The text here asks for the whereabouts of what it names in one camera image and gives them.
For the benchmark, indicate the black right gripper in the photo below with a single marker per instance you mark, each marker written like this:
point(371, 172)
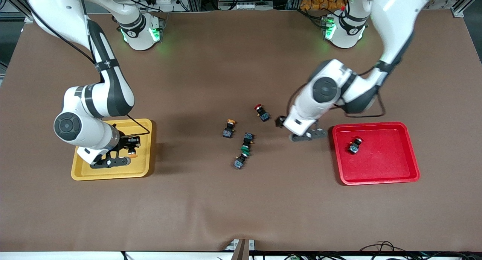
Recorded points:
point(124, 143)

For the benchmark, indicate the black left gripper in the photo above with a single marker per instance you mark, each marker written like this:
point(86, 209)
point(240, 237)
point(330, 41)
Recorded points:
point(279, 121)

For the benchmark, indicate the yellow mushroom push button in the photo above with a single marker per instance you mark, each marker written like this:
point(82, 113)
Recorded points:
point(131, 152)
point(227, 132)

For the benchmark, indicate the red mushroom push button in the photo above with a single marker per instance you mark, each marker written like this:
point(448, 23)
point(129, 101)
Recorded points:
point(353, 149)
point(263, 116)

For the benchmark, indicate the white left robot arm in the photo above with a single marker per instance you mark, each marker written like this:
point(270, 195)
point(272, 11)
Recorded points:
point(391, 11)

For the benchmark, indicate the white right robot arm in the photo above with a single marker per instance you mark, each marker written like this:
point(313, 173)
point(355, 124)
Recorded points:
point(94, 136)

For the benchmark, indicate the yellow plastic tray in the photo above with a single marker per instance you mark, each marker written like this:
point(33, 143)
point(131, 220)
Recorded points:
point(139, 169)

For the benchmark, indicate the green mushroom push button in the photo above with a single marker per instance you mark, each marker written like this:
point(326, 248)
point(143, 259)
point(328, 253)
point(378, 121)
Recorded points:
point(247, 136)
point(238, 163)

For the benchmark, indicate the brown table mat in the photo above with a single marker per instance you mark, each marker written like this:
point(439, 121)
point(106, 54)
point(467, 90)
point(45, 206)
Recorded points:
point(241, 207)

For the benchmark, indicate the red plastic tray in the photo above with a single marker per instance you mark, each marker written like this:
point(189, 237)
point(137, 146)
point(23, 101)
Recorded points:
point(384, 162)

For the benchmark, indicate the metal table edge bracket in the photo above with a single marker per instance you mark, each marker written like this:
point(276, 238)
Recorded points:
point(241, 248)

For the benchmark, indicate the aluminium frame profile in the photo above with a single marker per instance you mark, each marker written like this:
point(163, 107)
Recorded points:
point(461, 9)
point(17, 6)

